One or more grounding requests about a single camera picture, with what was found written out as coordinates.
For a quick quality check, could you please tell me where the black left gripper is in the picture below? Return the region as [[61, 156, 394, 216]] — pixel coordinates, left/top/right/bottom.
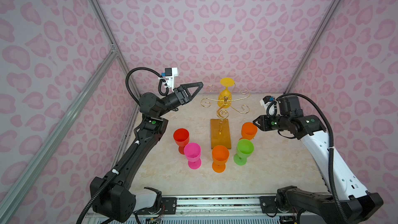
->
[[157, 84, 202, 120]]

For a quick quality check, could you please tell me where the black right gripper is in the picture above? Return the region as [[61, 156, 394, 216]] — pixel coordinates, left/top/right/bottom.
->
[[251, 113, 290, 131]]

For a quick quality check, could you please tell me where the orange wine glass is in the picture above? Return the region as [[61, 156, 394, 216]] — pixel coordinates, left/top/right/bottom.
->
[[240, 122, 258, 141], [211, 145, 230, 173]]

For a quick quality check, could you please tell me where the green wine glass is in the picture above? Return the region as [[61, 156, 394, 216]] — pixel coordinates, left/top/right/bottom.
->
[[233, 139, 255, 166]]

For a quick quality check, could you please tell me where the red wine glass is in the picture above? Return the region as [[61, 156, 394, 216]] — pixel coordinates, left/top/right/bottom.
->
[[173, 128, 190, 155]]

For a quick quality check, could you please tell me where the pink wine glass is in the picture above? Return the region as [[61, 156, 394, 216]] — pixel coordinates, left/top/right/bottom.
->
[[184, 143, 202, 170]]

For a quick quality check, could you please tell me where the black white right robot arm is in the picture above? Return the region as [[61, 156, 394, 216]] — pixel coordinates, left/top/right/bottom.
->
[[252, 93, 384, 224]]

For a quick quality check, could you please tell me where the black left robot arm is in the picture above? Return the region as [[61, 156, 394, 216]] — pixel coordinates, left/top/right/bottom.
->
[[77, 82, 203, 224]]

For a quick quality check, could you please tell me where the yellow wine glass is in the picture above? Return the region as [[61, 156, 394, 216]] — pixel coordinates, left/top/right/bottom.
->
[[218, 77, 235, 108]]

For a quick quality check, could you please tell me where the amber wooden rack base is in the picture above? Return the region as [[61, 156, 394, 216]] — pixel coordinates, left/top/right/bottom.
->
[[210, 119, 232, 149]]

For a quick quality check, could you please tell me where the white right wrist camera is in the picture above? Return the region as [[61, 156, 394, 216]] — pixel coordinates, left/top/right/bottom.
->
[[260, 95, 277, 116]]

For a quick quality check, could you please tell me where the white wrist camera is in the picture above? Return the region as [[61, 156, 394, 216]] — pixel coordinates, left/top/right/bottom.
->
[[260, 95, 277, 116], [159, 67, 178, 90]]

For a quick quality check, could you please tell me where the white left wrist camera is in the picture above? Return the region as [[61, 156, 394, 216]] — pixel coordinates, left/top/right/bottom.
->
[[159, 67, 178, 90]]

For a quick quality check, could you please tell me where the gold wire glass rack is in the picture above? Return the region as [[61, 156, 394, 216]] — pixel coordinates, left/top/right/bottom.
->
[[200, 83, 251, 135]]

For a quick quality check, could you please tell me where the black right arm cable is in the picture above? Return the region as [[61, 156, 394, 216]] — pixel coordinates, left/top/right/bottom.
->
[[265, 93, 349, 224]]

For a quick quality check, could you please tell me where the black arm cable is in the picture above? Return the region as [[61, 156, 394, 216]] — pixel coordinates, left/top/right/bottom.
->
[[76, 67, 170, 224], [265, 93, 349, 224]]

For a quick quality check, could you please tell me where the aluminium floor edge rail left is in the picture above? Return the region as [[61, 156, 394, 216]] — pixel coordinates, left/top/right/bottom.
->
[[110, 101, 140, 170]]

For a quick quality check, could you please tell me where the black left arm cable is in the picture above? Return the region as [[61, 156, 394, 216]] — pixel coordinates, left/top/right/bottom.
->
[[76, 67, 170, 224]]

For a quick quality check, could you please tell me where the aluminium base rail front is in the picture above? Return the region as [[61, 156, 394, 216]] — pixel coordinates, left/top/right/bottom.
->
[[83, 192, 357, 224]]

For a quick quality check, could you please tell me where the aluminium corner frame post left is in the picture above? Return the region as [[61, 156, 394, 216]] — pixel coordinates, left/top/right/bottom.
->
[[88, 0, 130, 75]]

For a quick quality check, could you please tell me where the aluminium corner frame post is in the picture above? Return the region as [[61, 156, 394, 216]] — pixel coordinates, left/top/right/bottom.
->
[[88, 0, 130, 75], [284, 0, 343, 93]]

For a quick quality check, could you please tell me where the aluminium corner frame post right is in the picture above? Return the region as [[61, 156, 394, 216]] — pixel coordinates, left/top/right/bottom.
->
[[284, 0, 343, 93]]

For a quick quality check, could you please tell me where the aluminium diagonal frame bar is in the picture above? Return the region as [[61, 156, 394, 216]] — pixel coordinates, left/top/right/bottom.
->
[[1, 50, 118, 224]]

